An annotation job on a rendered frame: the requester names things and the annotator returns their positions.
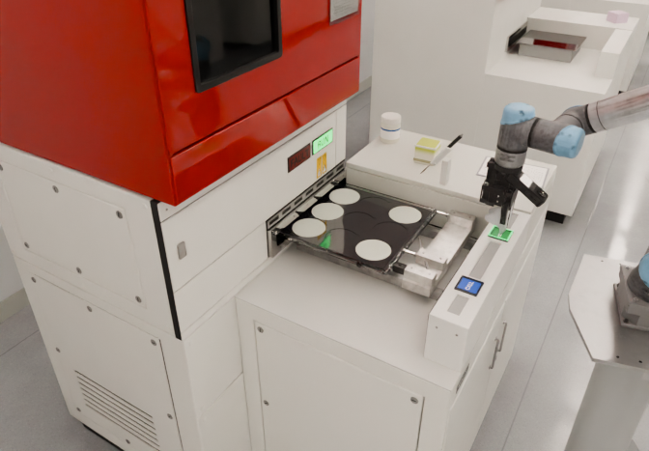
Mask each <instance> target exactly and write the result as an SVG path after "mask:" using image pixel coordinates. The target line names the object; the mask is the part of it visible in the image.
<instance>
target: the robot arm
mask: <svg viewBox="0 0 649 451"><path fill-rule="evenodd" d="M646 119H649V85H646V86H643V87H640V88H637V89H634V90H631V91H628V92H625V93H622V94H619V95H615V96H612V97H609V98H606V99H600V100H597V101H594V102H591V103H588V104H585V105H575V106H572V107H570V108H568V109H566V110H565V111H564V112H563V113H562V114H561V115H560V116H558V117H557V118H556V119H555V120H553V121H550V120H546V119H542V118H539V117H535V108H534V107H533V106H532V105H529V104H527V103H522V102H512V103H509V104H507V105H506V106H505V107H504V109H503V113H502V117H501V120H500V127H499V133H498V138H497V144H496V150H495V155H494V157H491V158H490V160H489V161H488V162H487V167H488V172H487V178H486V179H485V180H484V183H483V184H482V188H481V194H480V200H479V202H481V203H484V204H486V205H489V206H492V207H493V206H494V205H496V206H497V207H495V208H490V209H489V213H488V214H486V215H485V219H486V220H487V221H488V222H490V223H492V224H493V225H495V226H497V227H498V228H499V233H500V234H503V233H504V232H505V231H506V229H507V227H508V224H509V221H510V218H511V214H512V211H513V208H514V205H515V201H516V198H517V195H518V191H520V192H521V193H522V194H523V195H524V196H525V197H526V198H527V199H528V200H529V201H530V202H531V203H533V204H534V205H535V206H536V207H537V208H538V207H540V206H542V205H543V204H544V203H545V202H546V200H547V199H548V197H549V195H548V194H547V193H546V192H545V191H544V190H543V189H542V188H541V187H540V186H539V185H538V184H536V183H535V182H534V181H532V180H531V179H530V178H529V177H528V176H527V175H526V174H525V173H524V172H523V171H522V168H523V165H524V163H525V158H526V153H527V148H531V149H535V150H538V151H542V152H545V153H549V154H552V155H556V156H563V157H568V158H575V157H576V156H577V155H578V153H579V152H580V150H581V148H582V145H583V142H584V138H585V136H586V135H590V134H593V133H597V132H601V131H604V130H608V129H612V128H615V127H621V126H624V125H628V124H632V123H635V122H639V121H643V120H646ZM482 192H483V194H482ZM627 284H628V286H629V288H630V290H631V291H632V292H633V293H634V294H635V295H636V296H637V297H639V298H640V299H642V300H643V301H645V302H647V303H649V246H648V248H647V250H646V252H645V254H644V256H643V257H642V258H641V260H640V262H639V264H638V265H637V266H636V267H635V268H634V269H633V270H632V271H631V272H630V274H629V277H628V279H627Z"/></svg>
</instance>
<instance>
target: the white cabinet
mask: <svg viewBox="0 0 649 451"><path fill-rule="evenodd" d="M547 209H548V206H547V207H546V209H545V210H544V212H543V214H542V216H541V218H540V220H539V222H538V224H537V226H536V228H535V230H534V232H533V234H532V235H531V237H530V239H529V241H528V243H527V245H526V247H525V249H524V251H523V253H522V256H521V258H520V260H519V262H518V264H517V266H516V268H515V270H514V272H513V274H512V276H511V278H510V280H509V281H508V283H507V285H506V287H505V289H504V291H503V293H502V295H501V297H500V299H499V301H498V303H497V305H496V307H495V309H494V310H493V312H492V314H491V316H490V318H489V320H488V322H487V324H486V326H485V328H484V330H483V332H482V334H481V336H480V337H479V339H478V341H477V343H476V345H475V347H474V349H473V351H472V353H471V355H470V357H469V359H468V361H467V363H466V365H465V367H464V369H463V371H462V372H461V374H460V376H459V378H458V380H457V382H456V384H455V386H454V388H453V390H452V391H451V392H450V391H448V390H446V389H443V388H441V387H439V386H437V385H434V384H432V383H430V382H427V381H424V380H422V379H420V378H418V377H416V376H413V375H411V374H409V373H407V372H404V371H402V370H400V369H397V368H395V367H393V366H391V365H388V364H386V363H384V362H381V361H379V360H377V359H375V358H373V357H371V356H369V355H366V354H364V353H362V352H358V351H356V350H354V349H351V348H349V347H347V346H345V345H342V344H340V343H338V342H335V341H333V340H331V339H329V338H326V337H324V336H323V335H320V334H318V333H316V332H314V331H311V330H309V329H307V328H304V327H302V326H300V325H297V324H294V323H292V322H289V321H287V320H285V319H282V318H280V317H278V316H276V315H273V314H271V313H270V312H267V311H265V310H263V309H261V308H258V307H256V306H254V305H251V304H249V303H247V302H245V301H242V300H240V299H238V298H236V305H237V315H238V324H239V333H240V350H241V359H242V368H243V376H244V386H245V395H246V403H247V412H248V422H249V431H250V439H251V448H252V451H469V450H470V448H471V446H472V443H473V441H474V440H475V437H476V435H477V433H478V431H479V428H480V426H481V424H482V421H483V419H484V417H485V414H486V412H487V410H488V408H489V405H490V403H491V401H492V398H493V396H494V394H495V391H496V389H497V387H498V384H499V382H500V380H501V377H502V375H503V373H504V371H505V368H506V366H507V364H508V361H509V359H510V357H511V354H512V351H513V348H514V344H515V340H516V336H517V332H518V328H519V324H520V320H521V316H522V309H523V305H524V301H525V297H526V293H527V289H528V285H529V281H530V277H531V273H532V270H533V266H534V261H535V257H536V253H537V249H538V245H539V241H540V237H541V234H542V230H543V226H544V222H545V218H546V213H547Z"/></svg>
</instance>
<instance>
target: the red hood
mask: <svg viewBox="0 0 649 451"><path fill-rule="evenodd" d="M361 8H362V0H0V142H1V143H4V144H6V145H9V146H12V147H14V148H17V149H20V150H22V151H24V152H27V153H30V154H32V155H37V156H40V157H42V158H45V159H48V160H50V161H53V162H56V163H59V164H61V165H64V166H67V167H69V168H71V169H74V170H77V171H79V172H82V173H85V174H87V175H90V176H93V177H96V178H98V179H101V180H104V181H106V182H109V183H113V184H115V185H118V186H121V187H123V188H126V189H129V190H132V191H134V192H137V193H140V194H142V195H145V196H148V197H151V198H153V199H156V200H158V201H160V202H163V203H165V204H168V205H171V206H174V207H176V206H177V205H179V204H180V203H182V202H184V201H185V200H187V199H188V198H190V197H192V196H193V195H195V194H196V193H198V192H199V191H201V190H203V189H204V188H206V187H207V186H209V185H211V184H212V183H214V182H216V181H217V180H219V179H221V178H222V177H224V176H225V175H227V174H229V173H230V172H232V171H233V170H235V169H236V168H238V167H240V166H241V165H243V164H244V163H245V162H247V161H248V160H250V159H251V158H253V157H254V156H256V155H258V154H260V153H261V152H263V151H265V150H266V149H268V148H269V147H271V146H273V145H274V144H276V143H277V142H279V141H280V140H282V139H284V138H285V137H287V136H288V135H290V134H292V133H293V132H295V131H296V130H298V129H299V128H301V127H303V126H305V125H306V124H308V123H310V122H311V121H313V120H314V119H316V118H317V117H319V116H321V115H322V114H324V113H325V112H326V111H328V110H329V109H331V108H332V107H334V106H335V105H337V104H339V103H340V102H342V101H343V100H345V99H347V98H349V97H350V96H352V95H353V94H355V93H357V92H358V91H359V68H360V37H361Z"/></svg>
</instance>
